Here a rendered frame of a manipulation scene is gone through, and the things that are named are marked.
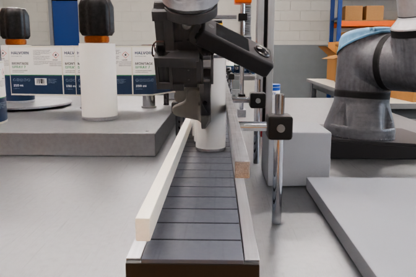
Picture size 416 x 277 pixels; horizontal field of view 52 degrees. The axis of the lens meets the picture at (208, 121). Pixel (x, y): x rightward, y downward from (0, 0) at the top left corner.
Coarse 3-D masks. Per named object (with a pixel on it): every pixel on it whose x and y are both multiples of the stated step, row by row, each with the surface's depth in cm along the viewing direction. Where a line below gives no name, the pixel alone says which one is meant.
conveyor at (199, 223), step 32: (192, 128) 95; (192, 160) 66; (224, 160) 66; (192, 192) 51; (224, 192) 51; (160, 224) 42; (192, 224) 42; (224, 224) 42; (160, 256) 35; (192, 256) 35; (224, 256) 35
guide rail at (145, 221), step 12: (180, 132) 70; (180, 144) 62; (168, 156) 54; (180, 156) 61; (168, 168) 49; (156, 180) 44; (168, 180) 47; (156, 192) 40; (144, 204) 37; (156, 204) 38; (144, 216) 34; (156, 216) 38; (144, 228) 34; (144, 240) 34
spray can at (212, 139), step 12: (216, 60) 69; (216, 72) 69; (216, 84) 70; (216, 96) 70; (216, 108) 70; (216, 120) 71; (204, 132) 71; (216, 132) 71; (204, 144) 71; (216, 144) 71
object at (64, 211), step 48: (0, 192) 67; (48, 192) 67; (96, 192) 67; (144, 192) 67; (288, 192) 67; (0, 240) 50; (48, 240) 50; (96, 240) 50; (288, 240) 50; (336, 240) 50
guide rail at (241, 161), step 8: (232, 104) 69; (232, 112) 60; (232, 120) 53; (232, 128) 47; (232, 136) 43; (240, 136) 43; (232, 144) 39; (240, 144) 39; (232, 152) 38; (240, 152) 36; (240, 160) 33; (248, 160) 33; (240, 168) 33; (248, 168) 33; (240, 176) 33; (248, 176) 33
